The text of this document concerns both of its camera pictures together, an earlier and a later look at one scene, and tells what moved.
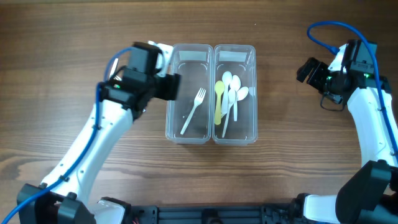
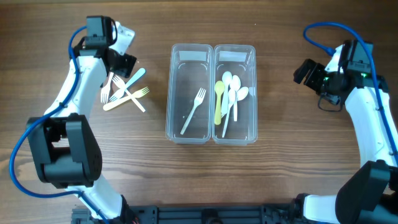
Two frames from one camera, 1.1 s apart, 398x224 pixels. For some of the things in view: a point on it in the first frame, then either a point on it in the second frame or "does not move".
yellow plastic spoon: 219,88 does not move
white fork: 198,101 does not move
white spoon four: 226,78 does not move
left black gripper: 169,86 to 123,65
